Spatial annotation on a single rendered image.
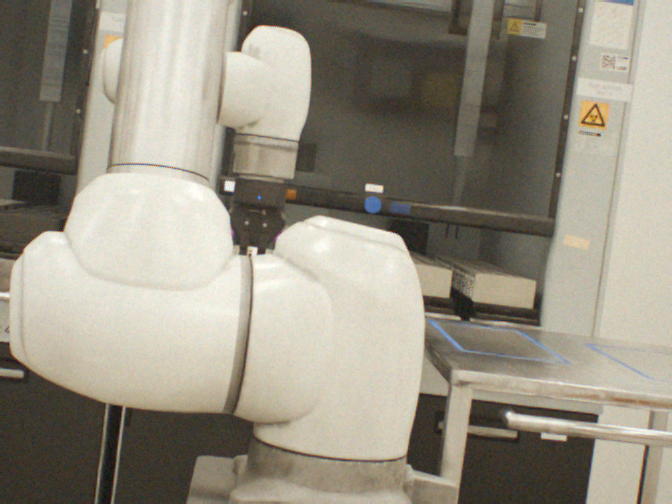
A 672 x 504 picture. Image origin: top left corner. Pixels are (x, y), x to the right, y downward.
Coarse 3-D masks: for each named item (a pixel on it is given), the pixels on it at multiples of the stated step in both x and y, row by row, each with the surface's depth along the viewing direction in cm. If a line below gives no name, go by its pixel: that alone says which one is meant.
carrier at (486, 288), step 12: (480, 276) 233; (492, 276) 233; (480, 288) 233; (492, 288) 233; (504, 288) 233; (516, 288) 234; (528, 288) 234; (480, 300) 233; (492, 300) 234; (504, 300) 234; (516, 300) 234; (528, 300) 234
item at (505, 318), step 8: (456, 304) 249; (456, 312) 241; (464, 312) 238; (472, 312) 230; (480, 312) 228; (504, 312) 229; (464, 320) 232; (472, 320) 226; (480, 320) 226; (488, 320) 226; (496, 320) 227; (504, 320) 227; (512, 320) 227; (520, 320) 227; (528, 320) 227; (536, 320) 227; (528, 328) 226; (536, 328) 227; (544, 328) 227
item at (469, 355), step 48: (432, 336) 176; (480, 336) 185; (528, 336) 193; (576, 336) 204; (480, 384) 146; (528, 384) 146; (576, 384) 147; (624, 384) 152; (576, 432) 143; (624, 432) 143
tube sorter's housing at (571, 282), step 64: (640, 0) 233; (576, 128) 234; (576, 192) 235; (512, 256) 269; (576, 256) 235; (576, 320) 236; (448, 384) 226; (128, 448) 224; (192, 448) 225; (512, 448) 228; (576, 448) 228
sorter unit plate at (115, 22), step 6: (102, 12) 228; (102, 18) 228; (108, 18) 228; (114, 18) 228; (120, 18) 228; (102, 24) 228; (108, 24) 228; (114, 24) 228; (120, 24) 228; (114, 30) 228; (120, 30) 228
